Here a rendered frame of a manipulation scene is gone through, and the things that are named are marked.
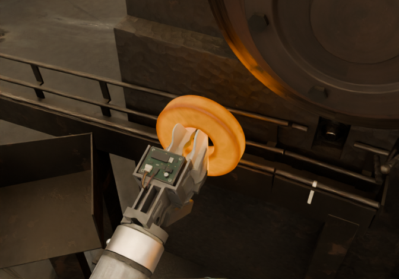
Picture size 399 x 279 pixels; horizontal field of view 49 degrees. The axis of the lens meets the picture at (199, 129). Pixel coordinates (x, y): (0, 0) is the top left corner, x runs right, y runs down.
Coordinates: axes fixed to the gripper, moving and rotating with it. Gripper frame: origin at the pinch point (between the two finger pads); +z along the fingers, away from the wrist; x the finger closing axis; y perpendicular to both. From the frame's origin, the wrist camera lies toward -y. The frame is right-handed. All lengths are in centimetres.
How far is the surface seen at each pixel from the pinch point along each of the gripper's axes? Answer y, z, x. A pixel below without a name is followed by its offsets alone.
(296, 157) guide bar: -17.5, 9.4, -14.8
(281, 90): 4.5, 8.8, -11.3
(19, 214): -18.9, -21.7, 34.4
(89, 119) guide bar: -17.0, 3.0, 31.1
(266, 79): 5.9, 9.1, -8.6
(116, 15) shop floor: -115, 115, 122
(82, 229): -18.7, -19.5, 19.8
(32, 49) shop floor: -102, 69, 144
